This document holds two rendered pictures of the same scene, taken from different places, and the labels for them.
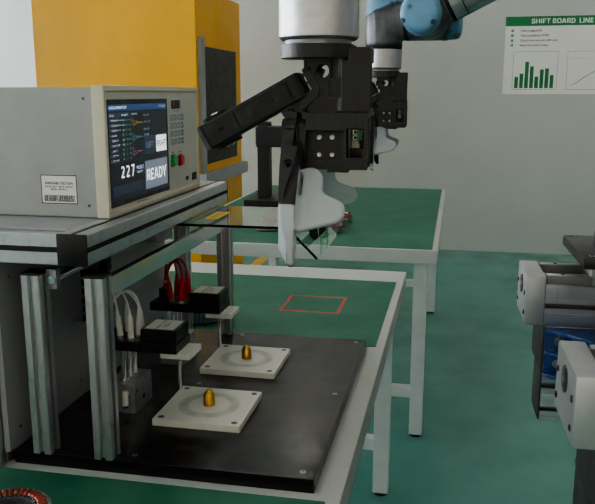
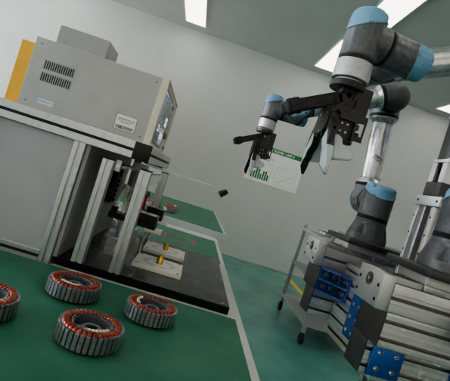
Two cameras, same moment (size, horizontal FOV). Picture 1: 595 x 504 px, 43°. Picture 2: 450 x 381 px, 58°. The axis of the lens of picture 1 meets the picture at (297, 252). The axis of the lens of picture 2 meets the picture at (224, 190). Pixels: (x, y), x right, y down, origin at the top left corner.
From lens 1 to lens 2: 44 cm
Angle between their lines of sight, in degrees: 19
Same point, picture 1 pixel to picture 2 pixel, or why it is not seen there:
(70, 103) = (148, 82)
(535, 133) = (253, 199)
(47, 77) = (15, 87)
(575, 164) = (268, 220)
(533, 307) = (318, 255)
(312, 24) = (358, 72)
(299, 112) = (336, 109)
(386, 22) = (275, 108)
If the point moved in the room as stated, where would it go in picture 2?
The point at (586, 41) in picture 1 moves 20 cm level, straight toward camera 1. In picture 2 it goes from (286, 165) to (287, 164)
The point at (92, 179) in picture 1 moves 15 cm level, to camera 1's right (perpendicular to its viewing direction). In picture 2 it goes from (146, 124) to (195, 140)
